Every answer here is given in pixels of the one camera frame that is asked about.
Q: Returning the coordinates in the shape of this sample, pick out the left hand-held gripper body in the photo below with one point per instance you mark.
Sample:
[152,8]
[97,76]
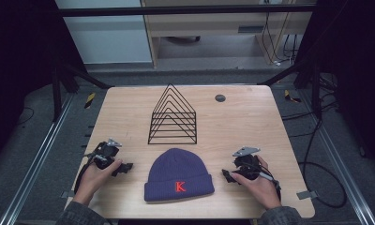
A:
[106,153]

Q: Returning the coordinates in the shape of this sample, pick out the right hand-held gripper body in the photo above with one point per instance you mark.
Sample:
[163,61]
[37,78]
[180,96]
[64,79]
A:
[246,164]

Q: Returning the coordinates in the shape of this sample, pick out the purple knit beanie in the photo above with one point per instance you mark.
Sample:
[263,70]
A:
[177,176]

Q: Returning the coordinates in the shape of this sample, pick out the person's right hand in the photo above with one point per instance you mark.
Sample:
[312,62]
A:
[260,186]

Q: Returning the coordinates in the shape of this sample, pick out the person's left hand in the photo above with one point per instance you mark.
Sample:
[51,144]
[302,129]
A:
[93,181]

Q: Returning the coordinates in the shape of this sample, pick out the yellow black hazard tape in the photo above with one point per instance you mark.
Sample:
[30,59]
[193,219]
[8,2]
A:
[291,97]
[89,100]

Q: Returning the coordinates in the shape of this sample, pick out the black metal stand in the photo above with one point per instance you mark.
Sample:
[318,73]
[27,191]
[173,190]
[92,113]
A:
[310,81]
[62,78]

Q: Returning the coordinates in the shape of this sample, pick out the white cabinet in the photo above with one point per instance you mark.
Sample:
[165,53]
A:
[107,37]

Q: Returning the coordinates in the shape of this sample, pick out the grey metal table bracket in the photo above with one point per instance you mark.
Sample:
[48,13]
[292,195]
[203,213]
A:
[307,195]

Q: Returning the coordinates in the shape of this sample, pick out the aluminium floor rail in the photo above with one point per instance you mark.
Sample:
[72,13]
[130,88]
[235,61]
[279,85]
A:
[35,159]
[342,159]

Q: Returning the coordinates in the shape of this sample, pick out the black horizontal frame bar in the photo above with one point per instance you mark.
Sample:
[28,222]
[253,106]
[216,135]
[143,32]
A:
[182,10]

